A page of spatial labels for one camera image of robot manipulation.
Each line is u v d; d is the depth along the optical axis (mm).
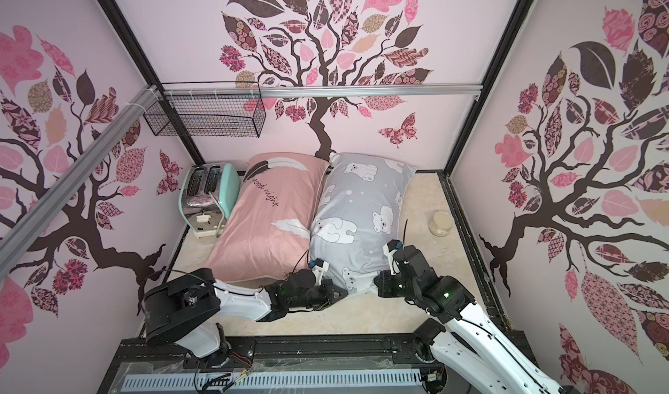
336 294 784
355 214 856
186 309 441
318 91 944
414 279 534
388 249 680
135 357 744
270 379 699
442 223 950
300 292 642
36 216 531
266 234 828
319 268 789
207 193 896
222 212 897
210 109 947
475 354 560
